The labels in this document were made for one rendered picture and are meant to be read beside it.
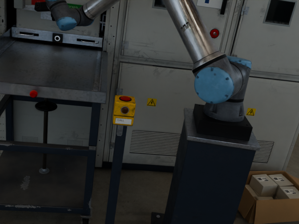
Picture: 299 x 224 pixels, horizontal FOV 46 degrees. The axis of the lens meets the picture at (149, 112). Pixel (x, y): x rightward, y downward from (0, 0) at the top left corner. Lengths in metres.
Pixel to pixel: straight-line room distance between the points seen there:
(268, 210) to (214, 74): 1.21
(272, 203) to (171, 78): 1.00
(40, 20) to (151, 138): 1.05
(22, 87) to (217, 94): 0.83
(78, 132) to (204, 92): 1.25
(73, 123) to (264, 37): 1.36
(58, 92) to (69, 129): 0.86
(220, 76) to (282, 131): 1.41
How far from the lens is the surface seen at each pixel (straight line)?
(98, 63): 1.98
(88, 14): 1.89
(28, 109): 2.42
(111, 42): 2.22
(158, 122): 2.40
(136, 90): 2.29
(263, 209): 2.33
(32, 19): 2.28
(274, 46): 2.43
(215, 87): 1.38
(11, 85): 1.63
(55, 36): 2.24
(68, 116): 2.40
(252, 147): 1.59
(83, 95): 1.60
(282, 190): 2.51
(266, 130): 2.66
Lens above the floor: 1.42
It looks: 24 degrees down
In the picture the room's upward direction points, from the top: 9 degrees clockwise
